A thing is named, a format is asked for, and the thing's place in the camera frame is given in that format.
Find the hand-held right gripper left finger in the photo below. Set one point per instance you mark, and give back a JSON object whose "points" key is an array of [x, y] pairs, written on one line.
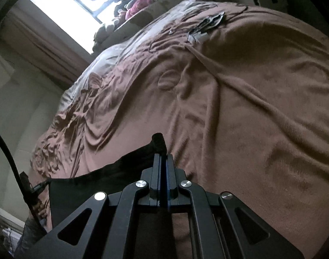
{"points": [[156, 172]]}

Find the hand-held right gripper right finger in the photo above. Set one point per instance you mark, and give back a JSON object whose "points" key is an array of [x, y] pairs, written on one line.
{"points": [[168, 172]]}

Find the black printed t-shirt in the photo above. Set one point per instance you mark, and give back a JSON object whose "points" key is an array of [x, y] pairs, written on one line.
{"points": [[113, 175]]}

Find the brown blanket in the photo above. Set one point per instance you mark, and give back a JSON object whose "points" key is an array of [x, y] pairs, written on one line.
{"points": [[248, 99]]}

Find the grey patterned cloth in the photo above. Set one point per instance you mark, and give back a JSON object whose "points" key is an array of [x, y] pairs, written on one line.
{"points": [[205, 25]]}

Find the beige plush toy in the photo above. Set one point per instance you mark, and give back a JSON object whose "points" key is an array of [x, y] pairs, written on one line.
{"points": [[107, 28]]}

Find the beige curtain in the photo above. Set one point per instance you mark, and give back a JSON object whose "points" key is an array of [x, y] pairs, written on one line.
{"points": [[45, 48]]}

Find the pink plush toy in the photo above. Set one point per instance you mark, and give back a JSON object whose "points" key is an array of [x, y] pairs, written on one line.
{"points": [[138, 5]]}

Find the window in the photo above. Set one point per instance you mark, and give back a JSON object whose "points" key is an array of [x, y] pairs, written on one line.
{"points": [[59, 13]]}

